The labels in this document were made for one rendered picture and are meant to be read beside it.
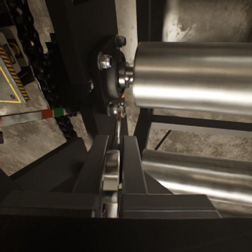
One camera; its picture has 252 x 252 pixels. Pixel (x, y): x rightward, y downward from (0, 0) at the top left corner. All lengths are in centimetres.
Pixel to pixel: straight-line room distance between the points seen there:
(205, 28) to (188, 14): 13
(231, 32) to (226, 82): 95
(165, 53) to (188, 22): 90
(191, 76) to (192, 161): 28
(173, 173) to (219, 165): 12
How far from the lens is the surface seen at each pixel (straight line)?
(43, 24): 146
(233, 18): 121
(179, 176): 48
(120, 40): 36
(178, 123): 109
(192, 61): 28
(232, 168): 51
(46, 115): 28
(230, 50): 30
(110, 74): 30
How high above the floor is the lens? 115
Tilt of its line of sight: 45 degrees down
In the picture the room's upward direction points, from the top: 161 degrees counter-clockwise
